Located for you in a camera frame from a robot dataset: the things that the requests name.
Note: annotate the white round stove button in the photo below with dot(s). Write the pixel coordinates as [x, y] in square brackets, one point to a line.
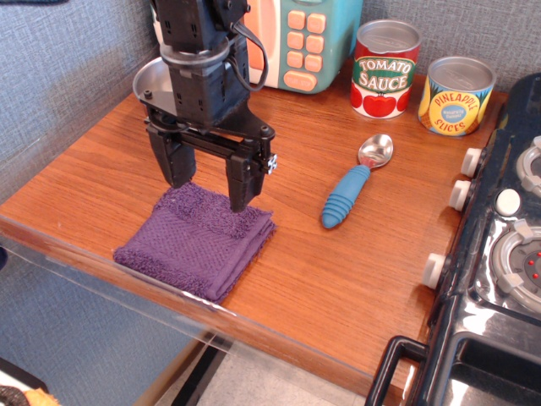
[508, 202]

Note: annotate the white stove knob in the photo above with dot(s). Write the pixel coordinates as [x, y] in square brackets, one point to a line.
[433, 268]
[470, 161]
[459, 194]

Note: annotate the steel bowl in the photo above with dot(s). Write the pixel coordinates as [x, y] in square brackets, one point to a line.
[153, 87]

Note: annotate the grey front stove burner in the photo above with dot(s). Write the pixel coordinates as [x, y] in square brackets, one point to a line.
[515, 263]

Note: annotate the folded purple towel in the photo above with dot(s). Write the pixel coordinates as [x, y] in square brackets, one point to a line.
[193, 241]

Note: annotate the pineapple slices can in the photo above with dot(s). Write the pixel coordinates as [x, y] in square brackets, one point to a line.
[456, 94]

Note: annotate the grey rear stove burner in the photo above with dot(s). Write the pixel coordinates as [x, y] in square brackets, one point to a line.
[524, 167]

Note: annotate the grey stove burner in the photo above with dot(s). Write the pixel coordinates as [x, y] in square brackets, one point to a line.
[524, 167]
[515, 263]

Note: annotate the teal toy microwave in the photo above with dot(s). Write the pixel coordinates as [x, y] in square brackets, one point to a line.
[305, 43]

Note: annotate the clear acrylic barrier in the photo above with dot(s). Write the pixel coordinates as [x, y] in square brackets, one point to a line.
[93, 332]

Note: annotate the black stove oven handle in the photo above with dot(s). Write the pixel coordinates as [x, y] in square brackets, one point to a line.
[399, 347]

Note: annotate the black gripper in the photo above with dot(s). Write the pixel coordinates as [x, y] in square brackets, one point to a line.
[211, 91]

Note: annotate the white stove knob front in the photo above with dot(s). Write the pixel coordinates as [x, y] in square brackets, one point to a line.
[433, 268]

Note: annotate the blue handled metal spoon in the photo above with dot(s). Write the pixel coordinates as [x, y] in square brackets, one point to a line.
[375, 152]

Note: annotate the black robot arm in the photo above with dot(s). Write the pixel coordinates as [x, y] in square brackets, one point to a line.
[197, 26]

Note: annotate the white stove knob rear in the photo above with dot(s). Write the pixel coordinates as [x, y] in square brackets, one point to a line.
[470, 161]

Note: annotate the tomato sauce can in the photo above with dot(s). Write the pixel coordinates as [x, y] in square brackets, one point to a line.
[384, 64]

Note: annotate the white stove knob middle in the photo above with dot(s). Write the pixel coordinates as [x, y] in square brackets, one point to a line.
[459, 194]

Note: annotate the black toy stove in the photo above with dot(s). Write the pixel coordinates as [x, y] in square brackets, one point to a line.
[484, 347]

